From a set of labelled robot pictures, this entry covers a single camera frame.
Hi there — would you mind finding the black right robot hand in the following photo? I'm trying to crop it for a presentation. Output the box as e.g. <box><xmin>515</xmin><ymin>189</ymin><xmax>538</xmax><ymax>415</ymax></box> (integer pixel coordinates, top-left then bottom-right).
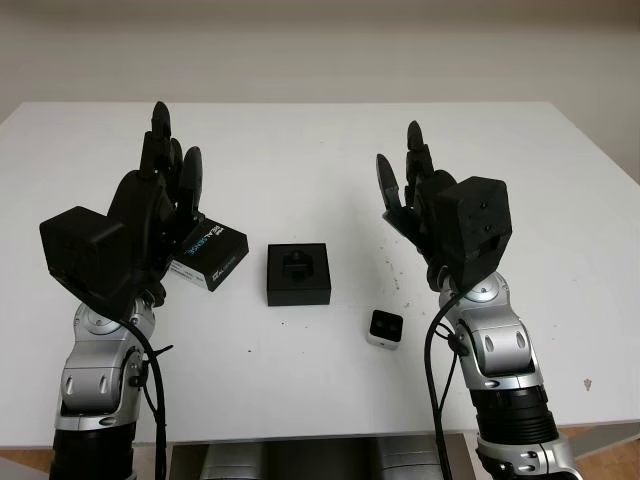
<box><xmin>375</xmin><ymin>119</ymin><xmax>466</xmax><ymax>291</ymax></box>

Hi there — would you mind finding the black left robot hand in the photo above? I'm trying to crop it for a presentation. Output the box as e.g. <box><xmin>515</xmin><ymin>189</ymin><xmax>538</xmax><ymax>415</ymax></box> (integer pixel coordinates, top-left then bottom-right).
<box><xmin>102</xmin><ymin>101</ymin><xmax>206</xmax><ymax>314</ymax></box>

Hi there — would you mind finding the black RealSense box lid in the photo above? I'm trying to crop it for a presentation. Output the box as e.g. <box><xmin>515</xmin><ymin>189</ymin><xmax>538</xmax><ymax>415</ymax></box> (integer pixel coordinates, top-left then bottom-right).
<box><xmin>169</xmin><ymin>215</ymin><xmax>251</xmax><ymax>292</ymax></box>

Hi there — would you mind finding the small silver black camera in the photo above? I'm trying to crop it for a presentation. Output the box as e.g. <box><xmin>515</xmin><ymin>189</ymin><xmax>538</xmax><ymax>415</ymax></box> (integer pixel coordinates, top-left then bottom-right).
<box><xmin>366</xmin><ymin>309</ymin><xmax>400</xmax><ymax>346</ymax></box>

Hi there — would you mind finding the black box base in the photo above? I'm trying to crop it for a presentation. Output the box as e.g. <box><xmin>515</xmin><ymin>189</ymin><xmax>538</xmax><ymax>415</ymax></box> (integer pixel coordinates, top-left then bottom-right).
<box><xmin>266</xmin><ymin>242</ymin><xmax>333</xmax><ymax>307</ymax></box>

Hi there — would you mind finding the grey robot body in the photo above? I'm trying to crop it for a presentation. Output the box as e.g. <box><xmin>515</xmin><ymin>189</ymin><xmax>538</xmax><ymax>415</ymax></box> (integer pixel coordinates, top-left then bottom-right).
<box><xmin>169</xmin><ymin>434</ymin><xmax>466</xmax><ymax>480</ymax></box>

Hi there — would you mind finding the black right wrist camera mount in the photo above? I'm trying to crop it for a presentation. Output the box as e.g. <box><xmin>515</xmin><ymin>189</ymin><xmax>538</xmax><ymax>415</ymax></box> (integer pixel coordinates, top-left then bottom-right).
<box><xmin>433</xmin><ymin>175</ymin><xmax>514</xmax><ymax>290</ymax></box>

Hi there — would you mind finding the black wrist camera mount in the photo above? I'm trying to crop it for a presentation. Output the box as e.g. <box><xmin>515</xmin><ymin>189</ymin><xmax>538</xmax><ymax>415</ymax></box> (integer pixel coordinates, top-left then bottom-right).
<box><xmin>433</xmin><ymin>175</ymin><xmax>514</xmax><ymax>290</ymax></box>
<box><xmin>38</xmin><ymin>207</ymin><xmax>136</xmax><ymax>312</ymax></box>

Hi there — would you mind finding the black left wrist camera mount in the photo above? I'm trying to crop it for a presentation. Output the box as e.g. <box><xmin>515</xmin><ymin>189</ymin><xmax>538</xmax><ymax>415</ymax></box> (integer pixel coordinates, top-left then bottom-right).
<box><xmin>38</xmin><ymin>207</ymin><xmax>136</xmax><ymax>312</ymax></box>

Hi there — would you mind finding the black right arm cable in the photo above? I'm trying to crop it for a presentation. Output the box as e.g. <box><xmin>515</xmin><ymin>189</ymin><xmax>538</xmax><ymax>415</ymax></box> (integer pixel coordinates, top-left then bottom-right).
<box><xmin>424</xmin><ymin>294</ymin><xmax>469</xmax><ymax>480</ymax></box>

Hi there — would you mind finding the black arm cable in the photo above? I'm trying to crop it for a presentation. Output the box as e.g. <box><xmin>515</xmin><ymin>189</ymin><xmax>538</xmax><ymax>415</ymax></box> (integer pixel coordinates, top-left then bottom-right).
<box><xmin>424</xmin><ymin>294</ymin><xmax>469</xmax><ymax>480</ymax></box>
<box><xmin>119</xmin><ymin>314</ymin><xmax>175</xmax><ymax>480</ymax></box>

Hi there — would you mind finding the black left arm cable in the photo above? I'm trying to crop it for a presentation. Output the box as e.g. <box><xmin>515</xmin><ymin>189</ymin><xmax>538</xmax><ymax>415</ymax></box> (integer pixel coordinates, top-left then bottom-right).
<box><xmin>119</xmin><ymin>314</ymin><xmax>175</xmax><ymax>480</ymax></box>

